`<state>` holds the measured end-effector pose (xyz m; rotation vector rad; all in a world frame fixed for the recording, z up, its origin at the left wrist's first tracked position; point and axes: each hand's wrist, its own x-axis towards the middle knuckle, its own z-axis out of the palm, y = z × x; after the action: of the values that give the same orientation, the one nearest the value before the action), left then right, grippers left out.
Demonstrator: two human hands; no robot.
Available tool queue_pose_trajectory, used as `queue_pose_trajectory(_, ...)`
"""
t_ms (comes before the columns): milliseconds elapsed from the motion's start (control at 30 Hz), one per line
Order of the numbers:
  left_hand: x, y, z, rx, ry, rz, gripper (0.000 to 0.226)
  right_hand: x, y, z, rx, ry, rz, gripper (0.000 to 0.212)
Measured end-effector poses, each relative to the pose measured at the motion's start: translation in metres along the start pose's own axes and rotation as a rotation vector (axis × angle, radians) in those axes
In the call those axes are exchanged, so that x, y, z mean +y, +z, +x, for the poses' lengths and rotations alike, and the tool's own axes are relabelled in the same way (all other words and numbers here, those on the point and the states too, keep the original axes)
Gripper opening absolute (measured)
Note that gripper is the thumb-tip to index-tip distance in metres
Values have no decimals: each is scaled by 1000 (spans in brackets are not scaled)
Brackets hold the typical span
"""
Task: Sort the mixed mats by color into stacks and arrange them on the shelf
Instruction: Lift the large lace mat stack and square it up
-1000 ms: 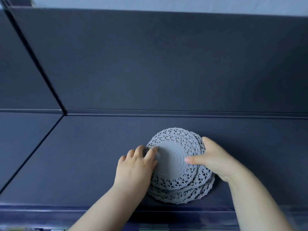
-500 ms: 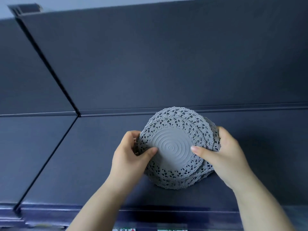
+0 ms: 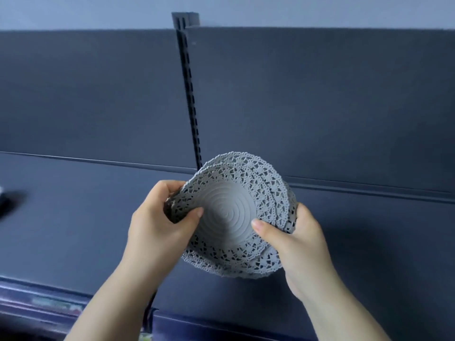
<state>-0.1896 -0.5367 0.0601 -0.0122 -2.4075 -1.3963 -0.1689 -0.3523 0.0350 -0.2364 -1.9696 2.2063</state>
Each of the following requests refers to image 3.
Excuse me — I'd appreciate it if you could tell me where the clear shelf edge rail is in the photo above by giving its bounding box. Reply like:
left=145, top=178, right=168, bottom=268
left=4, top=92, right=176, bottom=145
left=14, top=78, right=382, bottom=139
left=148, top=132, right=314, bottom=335
left=0, top=276, right=93, bottom=340
left=151, top=308, right=320, bottom=341

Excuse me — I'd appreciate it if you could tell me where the person's right hand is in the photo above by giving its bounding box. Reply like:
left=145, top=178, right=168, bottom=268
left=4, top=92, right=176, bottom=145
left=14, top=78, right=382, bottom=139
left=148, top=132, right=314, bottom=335
left=251, top=203, right=343, bottom=303

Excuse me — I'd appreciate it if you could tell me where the person's left hand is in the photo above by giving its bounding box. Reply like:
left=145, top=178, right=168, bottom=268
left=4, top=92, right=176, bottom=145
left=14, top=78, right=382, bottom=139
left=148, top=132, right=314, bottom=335
left=118, top=179, right=205, bottom=282

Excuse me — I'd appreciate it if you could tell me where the stack of grey lace doilies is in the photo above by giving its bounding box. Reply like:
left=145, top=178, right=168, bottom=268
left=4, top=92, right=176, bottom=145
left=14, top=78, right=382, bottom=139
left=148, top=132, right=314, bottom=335
left=163, top=151, right=299, bottom=280

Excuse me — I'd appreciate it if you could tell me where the black slotted shelf upright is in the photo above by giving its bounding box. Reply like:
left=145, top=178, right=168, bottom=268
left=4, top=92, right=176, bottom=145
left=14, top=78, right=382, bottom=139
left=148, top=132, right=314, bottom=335
left=172, top=11, right=204, bottom=171

